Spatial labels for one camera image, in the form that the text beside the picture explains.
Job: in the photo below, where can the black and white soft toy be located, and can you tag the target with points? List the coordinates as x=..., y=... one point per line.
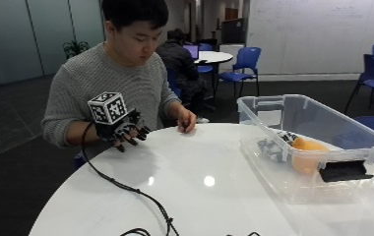
x=272, y=148

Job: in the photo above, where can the person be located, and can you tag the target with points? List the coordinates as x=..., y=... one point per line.
x=178, y=65
x=108, y=75

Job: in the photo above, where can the green potted plant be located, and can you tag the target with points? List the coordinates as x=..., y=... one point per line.
x=74, y=47

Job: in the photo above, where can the round white table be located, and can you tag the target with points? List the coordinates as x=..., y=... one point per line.
x=213, y=56

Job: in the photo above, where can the clear plastic storage bin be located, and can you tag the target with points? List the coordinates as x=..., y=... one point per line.
x=313, y=131

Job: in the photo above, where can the open laptop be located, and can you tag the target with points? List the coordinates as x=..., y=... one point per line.
x=192, y=51

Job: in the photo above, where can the dark cabinet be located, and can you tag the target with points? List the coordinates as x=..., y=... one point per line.
x=233, y=31

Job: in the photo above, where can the orange round toy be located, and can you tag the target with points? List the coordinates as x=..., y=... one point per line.
x=308, y=154

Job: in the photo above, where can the white marker cube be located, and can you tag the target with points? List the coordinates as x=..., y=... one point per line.
x=106, y=108

